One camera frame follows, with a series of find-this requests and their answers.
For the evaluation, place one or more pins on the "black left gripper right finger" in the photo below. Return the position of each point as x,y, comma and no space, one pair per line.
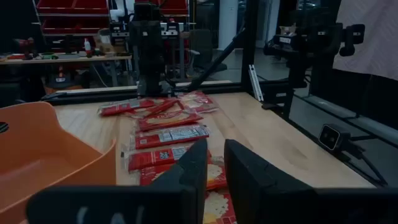
264,193

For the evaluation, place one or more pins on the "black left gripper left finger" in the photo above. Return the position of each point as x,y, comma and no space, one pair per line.
174,199

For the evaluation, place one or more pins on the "red popcorn bag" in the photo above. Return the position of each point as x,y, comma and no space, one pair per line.
161,107
217,208
168,120
199,102
217,175
171,137
124,107
149,158

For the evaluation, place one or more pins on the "black background robot arm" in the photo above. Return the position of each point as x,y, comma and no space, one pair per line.
311,40

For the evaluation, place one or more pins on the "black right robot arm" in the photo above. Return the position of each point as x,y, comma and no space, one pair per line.
149,77

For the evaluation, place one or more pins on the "brown cardboard box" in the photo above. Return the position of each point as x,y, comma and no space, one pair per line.
104,42

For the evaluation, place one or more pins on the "white bottle red cap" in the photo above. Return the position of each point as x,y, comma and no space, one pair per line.
87,46

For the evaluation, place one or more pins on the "red plastic storage bin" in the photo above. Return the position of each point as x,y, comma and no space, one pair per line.
91,5
74,26
174,7
56,5

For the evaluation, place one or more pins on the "wooden workbench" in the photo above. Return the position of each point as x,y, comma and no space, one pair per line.
62,59

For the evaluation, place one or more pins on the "green tool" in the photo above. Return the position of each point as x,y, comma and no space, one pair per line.
49,56

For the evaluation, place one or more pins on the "orange black floor machine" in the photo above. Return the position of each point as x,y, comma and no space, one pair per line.
62,79

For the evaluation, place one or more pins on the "black office chair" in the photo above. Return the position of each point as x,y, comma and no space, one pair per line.
203,49

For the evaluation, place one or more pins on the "white pillar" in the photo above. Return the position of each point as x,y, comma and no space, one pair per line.
228,23

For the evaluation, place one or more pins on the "white metal strip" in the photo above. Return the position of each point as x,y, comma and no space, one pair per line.
256,83

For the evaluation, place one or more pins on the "orange plastic basket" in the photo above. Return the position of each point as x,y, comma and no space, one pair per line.
46,149

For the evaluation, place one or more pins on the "white fabric curtain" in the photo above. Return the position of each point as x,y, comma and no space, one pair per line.
368,37

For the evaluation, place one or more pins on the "black table-level camera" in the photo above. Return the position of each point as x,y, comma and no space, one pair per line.
332,137

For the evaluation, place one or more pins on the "grey metal rail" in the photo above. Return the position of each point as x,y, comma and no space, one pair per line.
357,119

